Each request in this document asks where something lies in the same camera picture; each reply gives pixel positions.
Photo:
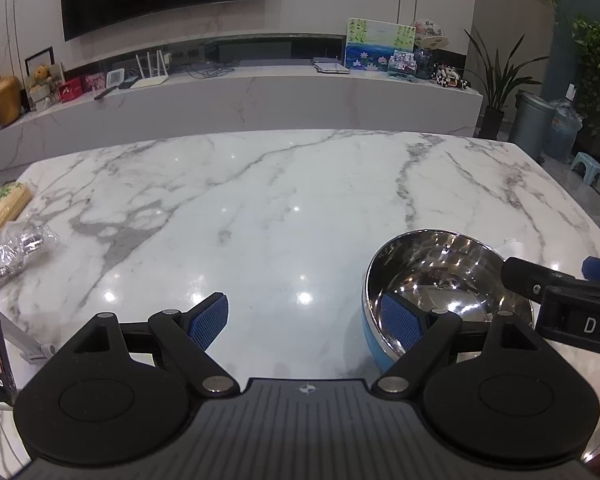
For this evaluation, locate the grey trash can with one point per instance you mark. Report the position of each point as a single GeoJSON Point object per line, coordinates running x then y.
{"type": "Point", "coordinates": [529, 125]}

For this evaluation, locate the stainless steel bowl blue outside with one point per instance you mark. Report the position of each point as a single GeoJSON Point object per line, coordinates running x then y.
{"type": "Point", "coordinates": [445, 270]}

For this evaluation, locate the leafy climbing plant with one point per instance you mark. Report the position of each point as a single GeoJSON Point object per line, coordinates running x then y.
{"type": "Point", "coordinates": [597, 55]}

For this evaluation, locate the long leaf potted plant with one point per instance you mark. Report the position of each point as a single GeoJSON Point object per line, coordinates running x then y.
{"type": "Point", "coordinates": [492, 122]}

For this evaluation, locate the small photo card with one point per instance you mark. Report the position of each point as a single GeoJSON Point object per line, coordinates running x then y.
{"type": "Point", "coordinates": [401, 64]}

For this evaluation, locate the metal phone stand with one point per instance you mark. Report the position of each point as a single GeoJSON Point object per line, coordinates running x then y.
{"type": "Point", "coordinates": [27, 345]}

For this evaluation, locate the red box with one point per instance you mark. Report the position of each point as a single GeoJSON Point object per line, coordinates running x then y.
{"type": "Point", "coordinates": [71, 91]}

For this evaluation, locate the clear plastic wrapped package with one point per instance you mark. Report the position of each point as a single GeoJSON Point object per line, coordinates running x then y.
{"type": "Point", "coordinates": [22, 255]}

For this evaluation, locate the small white display device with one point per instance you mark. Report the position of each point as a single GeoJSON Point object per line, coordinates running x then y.
{"type": "Point", "coordinates": [115, 78]}

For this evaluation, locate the painted folding fan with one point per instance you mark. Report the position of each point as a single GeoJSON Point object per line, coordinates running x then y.
{"type": "Point", "coordinates": [430, 34]}

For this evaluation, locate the black white cow figurines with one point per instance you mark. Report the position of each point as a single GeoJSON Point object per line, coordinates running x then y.
{"type": "Point", "coordinates": [449, 79]}

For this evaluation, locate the grey flat box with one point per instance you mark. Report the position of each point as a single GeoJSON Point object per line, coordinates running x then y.
{"type": "Point", "coordinates": [331, 67]}

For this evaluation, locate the pink box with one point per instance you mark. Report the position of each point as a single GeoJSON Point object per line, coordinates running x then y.
{"type": "Point", "coordinates": [95, 82]}

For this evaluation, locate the white router with antennas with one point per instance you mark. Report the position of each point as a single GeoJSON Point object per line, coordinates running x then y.
{"type": "Point", "coordinates": [150, 81]}

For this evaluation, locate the white marble television console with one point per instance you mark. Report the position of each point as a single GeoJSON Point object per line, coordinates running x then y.
{"type": "Point", "coordinates": [280, 102]}

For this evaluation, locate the golden vase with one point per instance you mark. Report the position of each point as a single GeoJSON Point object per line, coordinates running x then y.
{"type": "Point", "coordinates": [2, 102]}

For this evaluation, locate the water lily painting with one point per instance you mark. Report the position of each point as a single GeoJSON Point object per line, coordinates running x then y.
{"type": "Point", "coordinates": [370, 45]}

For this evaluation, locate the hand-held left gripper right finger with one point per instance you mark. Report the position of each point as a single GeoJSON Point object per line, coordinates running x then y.
{"type": "Point", "coordinates": [399, 322]}

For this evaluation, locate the clear water jug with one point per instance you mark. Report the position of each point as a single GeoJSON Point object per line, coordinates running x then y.
{"type": "Point", "coordinates": [564, 132]}

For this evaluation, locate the dark glass jar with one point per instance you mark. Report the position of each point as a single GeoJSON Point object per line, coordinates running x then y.
{"type": "Point", "coordinates": [425, 65]}

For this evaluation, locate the black picture frame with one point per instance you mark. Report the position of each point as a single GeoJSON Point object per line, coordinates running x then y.
{"type": "Point", "coordinates": [40, 57]}

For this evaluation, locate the brown teddy bear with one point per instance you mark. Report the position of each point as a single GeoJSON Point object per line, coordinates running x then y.
{"type": "Point", "coordinates": [41, 77]}

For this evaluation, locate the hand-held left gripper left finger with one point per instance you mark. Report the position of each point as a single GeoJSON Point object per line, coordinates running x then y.
{"type": "Point", "coordinates": [212, 320]}

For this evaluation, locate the small light blue stool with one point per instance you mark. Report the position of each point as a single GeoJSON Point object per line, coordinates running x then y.
{"type": "Point", "coordinates": [586, 165]}

